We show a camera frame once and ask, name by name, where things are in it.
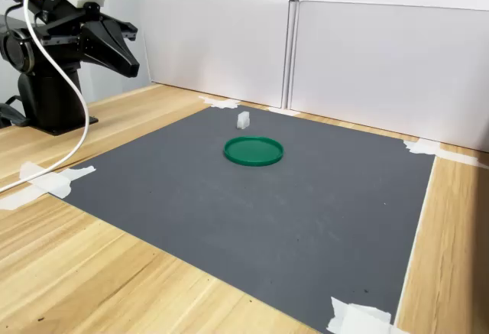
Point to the dark grey mat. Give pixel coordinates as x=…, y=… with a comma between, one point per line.
x=229, y=215

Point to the round green lid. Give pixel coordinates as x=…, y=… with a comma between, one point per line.
x=253, y=151

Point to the white tape piece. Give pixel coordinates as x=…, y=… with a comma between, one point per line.
x=424, y=146
x=219, y=102
x=284, y=111
x=355, y=318
x=49, y=181

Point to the small white plastic terminal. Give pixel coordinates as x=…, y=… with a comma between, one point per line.
x=243, y=120

